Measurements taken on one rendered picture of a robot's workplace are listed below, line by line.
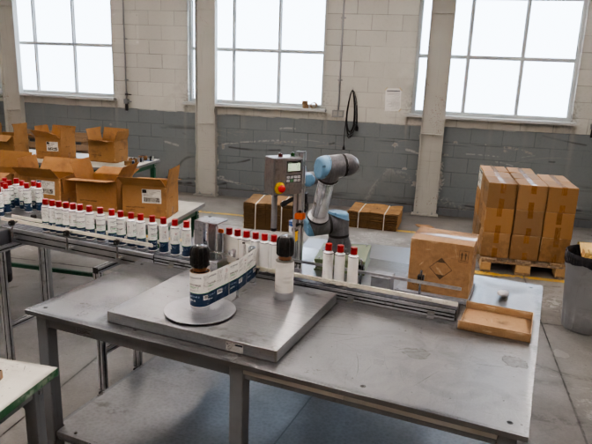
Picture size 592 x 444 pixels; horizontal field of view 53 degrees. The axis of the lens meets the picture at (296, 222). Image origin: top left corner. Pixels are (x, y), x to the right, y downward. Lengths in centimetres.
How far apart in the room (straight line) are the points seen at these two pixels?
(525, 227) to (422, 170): 246
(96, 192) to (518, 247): 396
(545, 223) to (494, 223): 47
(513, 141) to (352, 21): 262
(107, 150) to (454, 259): 487
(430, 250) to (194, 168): 646
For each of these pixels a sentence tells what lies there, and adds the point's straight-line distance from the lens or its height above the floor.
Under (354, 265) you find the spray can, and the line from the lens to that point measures 290.
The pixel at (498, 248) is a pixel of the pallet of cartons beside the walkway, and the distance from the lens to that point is 625.
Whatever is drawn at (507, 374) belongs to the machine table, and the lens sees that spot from 244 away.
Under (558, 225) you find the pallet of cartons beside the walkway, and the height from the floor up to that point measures 53.
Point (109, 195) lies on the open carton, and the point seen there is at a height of 91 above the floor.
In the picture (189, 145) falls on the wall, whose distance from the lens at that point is 907.
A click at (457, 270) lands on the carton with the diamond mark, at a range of 301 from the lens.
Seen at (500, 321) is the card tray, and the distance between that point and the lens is 290.
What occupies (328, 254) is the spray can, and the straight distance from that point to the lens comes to 292.
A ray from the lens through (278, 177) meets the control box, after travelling 297.
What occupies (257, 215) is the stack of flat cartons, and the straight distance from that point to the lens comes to 715.
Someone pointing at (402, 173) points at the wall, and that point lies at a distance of 838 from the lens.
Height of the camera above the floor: 192
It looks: 15 degrees down
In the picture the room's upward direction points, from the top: 2 degrees clockwise
